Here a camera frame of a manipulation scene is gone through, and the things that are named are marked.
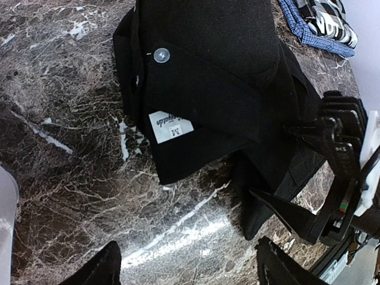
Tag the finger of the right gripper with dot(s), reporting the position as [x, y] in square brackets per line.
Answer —
[297, 220]
[308, 130]

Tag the black white plaid shirt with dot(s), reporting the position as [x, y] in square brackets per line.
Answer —
[328, 19]

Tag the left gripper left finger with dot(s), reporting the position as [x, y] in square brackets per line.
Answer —
[103, 268]

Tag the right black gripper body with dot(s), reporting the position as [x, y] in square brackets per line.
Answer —
[342, 122]

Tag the black long sleeve shirt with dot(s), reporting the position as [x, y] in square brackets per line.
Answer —
[207, 79]

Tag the white plastic bin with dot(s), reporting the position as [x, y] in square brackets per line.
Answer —
[9, 199]

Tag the blue checked folded shirt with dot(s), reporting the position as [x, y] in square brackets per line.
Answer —
[301, 30]

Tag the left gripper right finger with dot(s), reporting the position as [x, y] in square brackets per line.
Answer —
[276, 267]

